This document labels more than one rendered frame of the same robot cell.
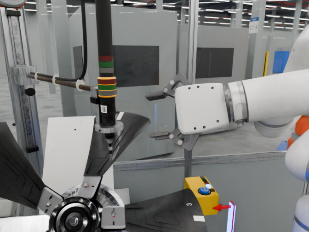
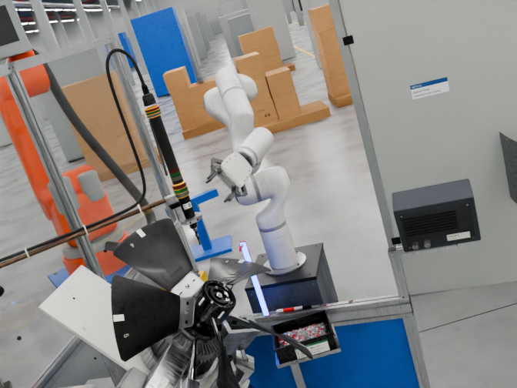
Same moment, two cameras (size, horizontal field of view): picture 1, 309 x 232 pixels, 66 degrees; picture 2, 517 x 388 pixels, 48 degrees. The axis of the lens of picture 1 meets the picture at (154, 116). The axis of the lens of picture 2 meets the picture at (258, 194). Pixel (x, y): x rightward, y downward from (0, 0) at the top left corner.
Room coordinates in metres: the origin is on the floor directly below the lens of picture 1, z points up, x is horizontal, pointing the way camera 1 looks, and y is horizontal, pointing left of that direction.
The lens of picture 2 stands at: (-0.43, 1.53, 2.01)
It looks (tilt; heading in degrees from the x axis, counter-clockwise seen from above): 18 degrees down; 297
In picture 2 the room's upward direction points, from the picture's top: 17 degrees counter-clockwise
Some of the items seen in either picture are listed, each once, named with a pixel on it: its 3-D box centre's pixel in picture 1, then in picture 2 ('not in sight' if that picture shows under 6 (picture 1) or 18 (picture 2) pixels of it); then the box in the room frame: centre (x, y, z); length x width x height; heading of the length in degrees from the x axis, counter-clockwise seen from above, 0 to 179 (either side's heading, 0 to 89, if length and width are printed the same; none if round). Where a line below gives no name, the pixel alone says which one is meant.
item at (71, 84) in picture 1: (55, 81); (84, 232); (0.78, 0.32, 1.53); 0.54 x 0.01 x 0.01; 44
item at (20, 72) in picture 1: (25, 75); not in sight; (1.01, 0.55, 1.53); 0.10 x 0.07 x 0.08; 44
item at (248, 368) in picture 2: not in sight; (238, 367); (0.56, 0.14, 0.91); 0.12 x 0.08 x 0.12; 9
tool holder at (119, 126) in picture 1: (105, 108); (183, 207); (0.57, 0.12, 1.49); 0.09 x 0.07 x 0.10; 44
